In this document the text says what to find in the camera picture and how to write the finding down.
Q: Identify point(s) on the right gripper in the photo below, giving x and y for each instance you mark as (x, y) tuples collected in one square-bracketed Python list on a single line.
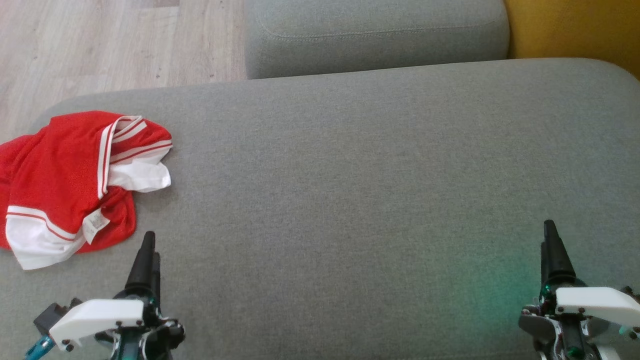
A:
[(590, 305)]

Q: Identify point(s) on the small grey sofa cushion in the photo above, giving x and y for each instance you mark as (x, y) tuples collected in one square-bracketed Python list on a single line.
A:
[(375, 40)]

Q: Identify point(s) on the red basketball jersey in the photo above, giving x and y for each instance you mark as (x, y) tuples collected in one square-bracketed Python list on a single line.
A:
[(55, 165)]

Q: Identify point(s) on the yellow sofa backrest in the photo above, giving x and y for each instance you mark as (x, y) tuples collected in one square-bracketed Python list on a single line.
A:
[(575, 30)]

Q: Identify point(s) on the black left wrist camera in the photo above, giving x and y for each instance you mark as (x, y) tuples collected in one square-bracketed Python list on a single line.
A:
[(47, 317)]

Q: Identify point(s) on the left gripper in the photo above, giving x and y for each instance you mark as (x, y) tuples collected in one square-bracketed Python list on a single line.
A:
[(100, 317)]

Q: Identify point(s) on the large grey sofa cushion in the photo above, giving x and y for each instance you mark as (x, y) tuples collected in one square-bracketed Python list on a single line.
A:
[(350, 200)]

